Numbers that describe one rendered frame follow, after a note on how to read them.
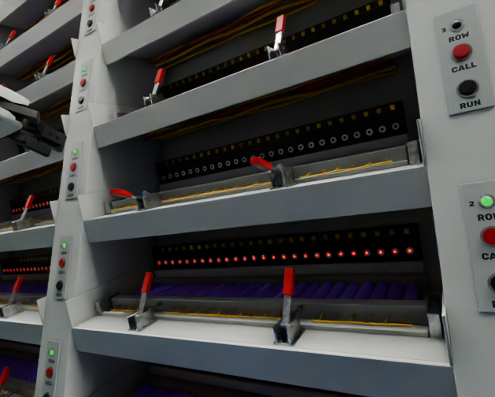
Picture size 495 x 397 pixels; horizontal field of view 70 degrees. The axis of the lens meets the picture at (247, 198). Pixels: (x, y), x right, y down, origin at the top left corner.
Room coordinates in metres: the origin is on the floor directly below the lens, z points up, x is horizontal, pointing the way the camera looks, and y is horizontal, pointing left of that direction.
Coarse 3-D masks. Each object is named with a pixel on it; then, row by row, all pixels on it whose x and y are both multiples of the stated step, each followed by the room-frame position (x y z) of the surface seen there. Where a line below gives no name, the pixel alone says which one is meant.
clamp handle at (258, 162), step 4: (252, 160) 0.40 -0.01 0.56; (256, 160) 0.40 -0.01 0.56; (260, 160) 0.40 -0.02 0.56; (264, 160) 0.41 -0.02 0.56; (252, 164) 0.41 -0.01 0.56; (256, 164) 0.41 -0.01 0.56; (260, 164) 0.41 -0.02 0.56; (264, 164) 0.41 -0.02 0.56; (268, 164) 0.42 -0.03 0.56; (260, 168) 0.42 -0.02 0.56; (264, 168) 0.42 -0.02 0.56; (268, 168) 0.42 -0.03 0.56; (272, 168) 0.43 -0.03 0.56; (276, 168) 0.46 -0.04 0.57; (280, 168) 0.46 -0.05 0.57; (272, 172) 0.45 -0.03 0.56; (276, 172) 0.45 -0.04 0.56; (280, 172) 0.45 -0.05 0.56
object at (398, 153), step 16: (336, 160) 0.45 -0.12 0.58; (352, 160) 0.44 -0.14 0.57; (368, 160) 0.43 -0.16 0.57; (384, 160) 0.42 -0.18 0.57; (400, 160) 0.41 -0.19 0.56; (256, 176) 0.52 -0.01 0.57; (304, 176) 0.46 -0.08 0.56; (176, 192) 0.61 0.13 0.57; (192, 192) 0.59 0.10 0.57; (208, 192) 0.57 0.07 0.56
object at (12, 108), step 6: (0, 102) 0.44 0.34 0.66; (6, 102) 0.44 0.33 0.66; (6, 108) 0.44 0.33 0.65; (12, 108) 0.44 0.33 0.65; (18, 108) 0.45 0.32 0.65; (24, 108) 0.45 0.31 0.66; (18, 114) 0.45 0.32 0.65; (24, 114) 0.45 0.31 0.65; (30, 114) 0.46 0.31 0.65; (36, 114) 0.46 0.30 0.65; (30, 120) 0.46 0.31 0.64; (36, 120) 0.46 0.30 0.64
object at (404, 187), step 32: (288, 160) 0.62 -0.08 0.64; (320, 160) 0.59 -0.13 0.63; (416, 160) 0.40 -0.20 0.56; (96, 192) 0.69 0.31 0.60; (256, 192) 0.47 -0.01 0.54; (288, 192) 0.44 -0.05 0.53; (320, 192) 0.42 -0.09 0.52; (352, 192) 0.40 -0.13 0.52; (384, 192) 0.39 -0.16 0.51; (416, 192) 0.37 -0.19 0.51; (96, 224) 0.66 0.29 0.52; (128, 224) 0.61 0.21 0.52; (160, 224) 0.58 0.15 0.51; (192, 224) 0.54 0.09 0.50; (224, 224) 0.51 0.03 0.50; (256, 224) 0.49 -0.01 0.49
